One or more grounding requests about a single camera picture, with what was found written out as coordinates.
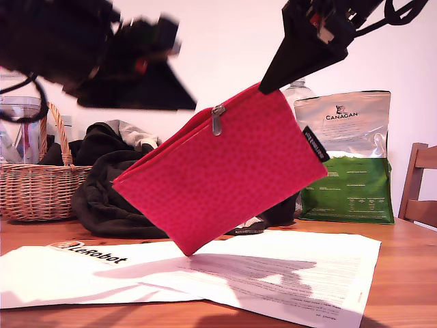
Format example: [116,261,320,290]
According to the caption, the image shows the silver zipper pull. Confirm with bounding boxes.
[211,105,226,137]

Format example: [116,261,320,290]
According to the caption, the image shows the red fabric zip bag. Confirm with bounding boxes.
[111,81,330,257]

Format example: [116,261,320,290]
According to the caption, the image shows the silver green Canagan food bag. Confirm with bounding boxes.
[293,90,395,226]

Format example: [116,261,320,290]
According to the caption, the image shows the large clear water bottle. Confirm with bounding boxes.
[281,77,317,119]

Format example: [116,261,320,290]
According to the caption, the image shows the dark brown grey-lined hoodie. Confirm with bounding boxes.
[70,119,301,240]

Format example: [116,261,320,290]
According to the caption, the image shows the clear plastic jug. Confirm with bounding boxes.
[0,96,47,165]

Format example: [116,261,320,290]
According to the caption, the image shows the wooden chair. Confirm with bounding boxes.
[397,142,437,229]

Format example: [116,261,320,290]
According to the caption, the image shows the printed text paper sheet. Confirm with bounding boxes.
[141,229,382,328]

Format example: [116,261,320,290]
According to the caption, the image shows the wicker basket with handle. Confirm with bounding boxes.
[0,101,93,222]

